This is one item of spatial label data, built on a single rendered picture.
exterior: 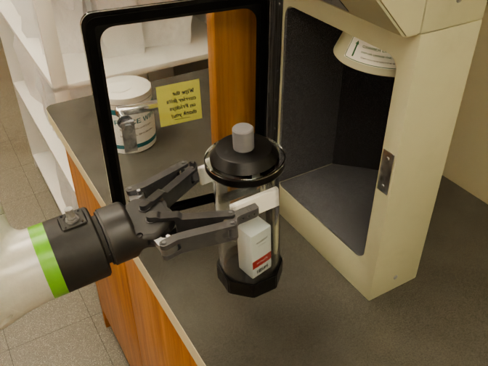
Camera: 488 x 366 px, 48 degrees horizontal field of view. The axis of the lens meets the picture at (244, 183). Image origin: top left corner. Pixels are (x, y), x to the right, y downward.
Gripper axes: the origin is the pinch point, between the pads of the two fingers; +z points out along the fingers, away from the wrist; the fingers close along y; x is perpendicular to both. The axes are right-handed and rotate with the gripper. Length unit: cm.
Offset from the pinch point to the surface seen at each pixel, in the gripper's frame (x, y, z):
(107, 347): 120, 81, -23
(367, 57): -10.5, 3.7, 23.4
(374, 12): -21.3, -4.6, 16.8
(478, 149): 24, 10, 61
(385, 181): 4.4, -6.4, 19.8
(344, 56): -9.5, 7.6, 22.3
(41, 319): 119, 106, -42
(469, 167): 29, 10, 60
